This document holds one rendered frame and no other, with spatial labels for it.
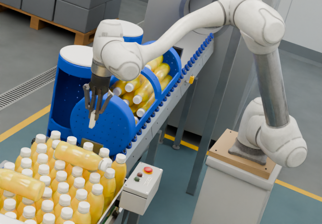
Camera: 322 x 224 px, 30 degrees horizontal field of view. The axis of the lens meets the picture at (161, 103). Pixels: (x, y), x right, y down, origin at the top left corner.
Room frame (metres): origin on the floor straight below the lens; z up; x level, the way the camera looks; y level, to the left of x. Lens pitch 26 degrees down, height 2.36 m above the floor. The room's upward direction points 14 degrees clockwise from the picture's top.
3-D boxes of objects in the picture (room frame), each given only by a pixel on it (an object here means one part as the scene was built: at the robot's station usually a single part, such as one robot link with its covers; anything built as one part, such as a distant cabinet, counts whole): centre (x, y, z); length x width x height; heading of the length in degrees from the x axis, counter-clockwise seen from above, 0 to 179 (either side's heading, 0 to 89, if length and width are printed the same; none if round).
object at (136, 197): (1.96, 0.00, 1.05); 0.20 x 0.10 x 0.10; 169
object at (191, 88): (4.20, -0.20, 0.31); 0.06 x 0.06 x 0.63; 79
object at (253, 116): (2.51, -0.47, 1.19); 0.18 x 0.16 x 0.22; 29
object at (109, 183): (1.95, 0.13, 0.99); 0.07 x 0.07 x 0.19
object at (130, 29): (3.76, 0.37, 1.03); 0.28 x 0.28 x 0.01
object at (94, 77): (2.10, 0.25, 1.38); 0.08 x 0.07 x 0.09; 79
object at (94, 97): (2.10, 0.26, 1.31); 0.04 x 0.01 x 0.11; 169
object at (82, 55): (3.15, 0.49, 1.03); 0.28 x 0.28 x 0.01
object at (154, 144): (3.24, -0.02, 0.31); 0.06 x 0.06 x 0.63; 79
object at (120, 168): (2.07, 0.10, 0.99); 0.07 x 0.07 x 0.19
